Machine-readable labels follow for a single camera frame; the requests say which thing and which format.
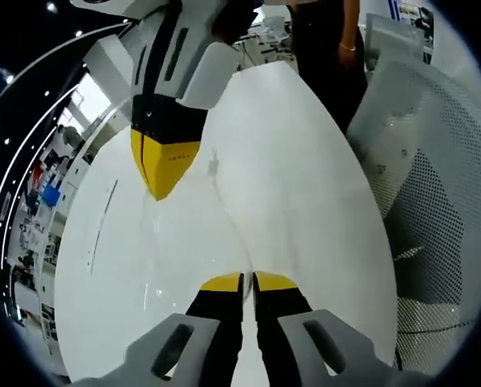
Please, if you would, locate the grey mesh office chair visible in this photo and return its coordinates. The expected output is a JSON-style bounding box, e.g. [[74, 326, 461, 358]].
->
[[347, 60, 481, 366], [364, 11, 434, 76]]

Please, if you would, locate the white square pillar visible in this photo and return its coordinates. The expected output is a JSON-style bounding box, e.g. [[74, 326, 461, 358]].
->
[[82, 38, 133, 100]]

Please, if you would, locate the blue bin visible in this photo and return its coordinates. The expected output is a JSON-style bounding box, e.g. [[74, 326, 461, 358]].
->
[[41, 184, 63, 210]]

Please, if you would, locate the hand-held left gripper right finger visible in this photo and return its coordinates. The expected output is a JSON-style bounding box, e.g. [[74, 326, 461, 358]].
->
[[253, 270, 387, 380]]

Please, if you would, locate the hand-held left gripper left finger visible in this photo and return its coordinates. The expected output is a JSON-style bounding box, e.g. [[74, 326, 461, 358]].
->
[[122, 272, 245, 382]]

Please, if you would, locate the clear resealable plastic bag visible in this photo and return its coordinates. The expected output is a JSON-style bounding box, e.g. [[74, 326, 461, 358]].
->
[[137, 140, 261, 307]]

